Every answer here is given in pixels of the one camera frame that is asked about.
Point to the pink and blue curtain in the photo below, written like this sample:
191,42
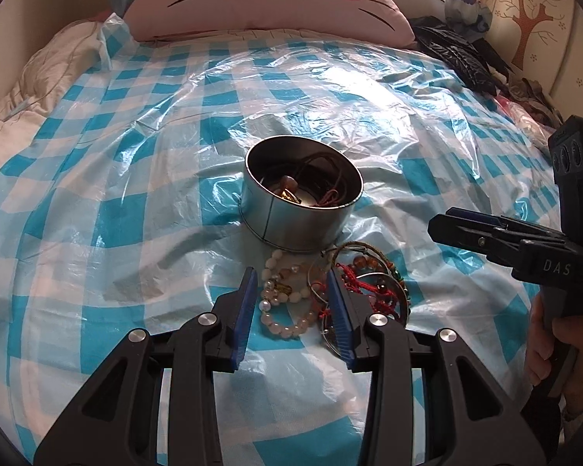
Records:
469,0

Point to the black puffer jacket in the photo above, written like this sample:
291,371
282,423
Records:
454,53

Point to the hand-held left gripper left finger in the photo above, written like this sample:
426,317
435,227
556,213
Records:
243,320

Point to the white quilt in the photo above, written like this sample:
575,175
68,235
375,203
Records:
43,68

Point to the pile of clothes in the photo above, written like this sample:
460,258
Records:
534,97

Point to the tree print wardrobe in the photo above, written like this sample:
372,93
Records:
534,19

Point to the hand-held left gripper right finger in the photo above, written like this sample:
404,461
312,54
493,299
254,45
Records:
340,325

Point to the pink cat face pillow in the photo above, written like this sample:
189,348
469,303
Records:
272,5

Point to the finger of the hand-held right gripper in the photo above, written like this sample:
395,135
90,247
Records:
466,238
510,229

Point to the round metal tin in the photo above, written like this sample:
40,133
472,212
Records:
291,225

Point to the blue checked plastic sheet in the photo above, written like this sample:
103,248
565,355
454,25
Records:
126,204

